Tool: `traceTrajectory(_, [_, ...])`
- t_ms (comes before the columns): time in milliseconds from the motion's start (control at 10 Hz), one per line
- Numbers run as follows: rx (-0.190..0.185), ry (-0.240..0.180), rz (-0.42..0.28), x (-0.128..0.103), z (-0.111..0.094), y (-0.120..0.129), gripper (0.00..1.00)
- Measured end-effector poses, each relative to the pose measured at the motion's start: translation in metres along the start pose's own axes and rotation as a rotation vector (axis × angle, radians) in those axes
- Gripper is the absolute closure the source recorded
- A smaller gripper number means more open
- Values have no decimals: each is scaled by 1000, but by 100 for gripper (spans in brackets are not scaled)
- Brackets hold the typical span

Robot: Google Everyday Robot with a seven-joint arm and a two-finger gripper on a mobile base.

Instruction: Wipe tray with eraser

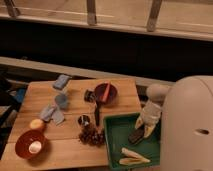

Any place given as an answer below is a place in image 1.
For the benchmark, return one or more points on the blue cup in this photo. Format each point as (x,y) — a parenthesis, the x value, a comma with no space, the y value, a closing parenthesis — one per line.
(62,101)

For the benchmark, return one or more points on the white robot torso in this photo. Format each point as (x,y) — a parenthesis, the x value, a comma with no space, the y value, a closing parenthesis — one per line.
(187,126)

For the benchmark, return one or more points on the yellow orange fruit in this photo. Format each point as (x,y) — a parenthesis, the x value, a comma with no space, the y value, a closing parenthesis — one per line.
(37,124)

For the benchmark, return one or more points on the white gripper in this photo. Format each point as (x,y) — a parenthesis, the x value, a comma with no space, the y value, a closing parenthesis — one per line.
(150,115)

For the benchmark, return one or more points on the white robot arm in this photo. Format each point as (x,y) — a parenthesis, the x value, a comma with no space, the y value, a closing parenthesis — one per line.
(157,93)

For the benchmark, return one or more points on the orange-brown bowl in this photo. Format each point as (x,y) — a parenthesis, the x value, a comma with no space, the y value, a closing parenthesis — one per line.
(24,141)

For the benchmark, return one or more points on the white egg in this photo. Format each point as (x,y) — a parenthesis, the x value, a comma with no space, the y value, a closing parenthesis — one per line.
(35,147)

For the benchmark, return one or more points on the dark red bowl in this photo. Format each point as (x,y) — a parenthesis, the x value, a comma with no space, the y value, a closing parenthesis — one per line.
(100,89)

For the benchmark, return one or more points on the green plastic tray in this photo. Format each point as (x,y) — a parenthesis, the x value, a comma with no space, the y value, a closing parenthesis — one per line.
(117,129)

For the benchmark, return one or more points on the lower corn husk piece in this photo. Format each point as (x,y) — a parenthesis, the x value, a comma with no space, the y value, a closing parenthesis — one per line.
(132,161)

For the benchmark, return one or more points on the black chair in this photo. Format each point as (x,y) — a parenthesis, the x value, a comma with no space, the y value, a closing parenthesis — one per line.
(6,99)

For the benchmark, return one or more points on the dark eraser block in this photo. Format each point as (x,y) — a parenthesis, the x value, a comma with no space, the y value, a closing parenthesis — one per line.
(136,136)

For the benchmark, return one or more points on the black spoon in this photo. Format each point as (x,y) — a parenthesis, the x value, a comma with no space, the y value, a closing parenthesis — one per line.
(97,113)

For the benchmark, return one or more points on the blue crumpled cloth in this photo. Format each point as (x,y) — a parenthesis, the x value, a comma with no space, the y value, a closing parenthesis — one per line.
(52,112)

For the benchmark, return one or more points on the brown grape bunch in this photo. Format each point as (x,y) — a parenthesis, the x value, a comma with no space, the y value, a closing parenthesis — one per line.
(91,136)

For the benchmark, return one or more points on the blue sponge block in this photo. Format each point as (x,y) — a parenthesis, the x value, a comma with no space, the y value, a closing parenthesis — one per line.
(61,82)

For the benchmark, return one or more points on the orange carrot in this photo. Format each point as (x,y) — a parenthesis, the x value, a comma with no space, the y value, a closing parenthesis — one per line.
(106,93)

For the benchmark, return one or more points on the small dark cup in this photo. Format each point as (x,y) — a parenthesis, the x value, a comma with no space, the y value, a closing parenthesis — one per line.
(89,96)

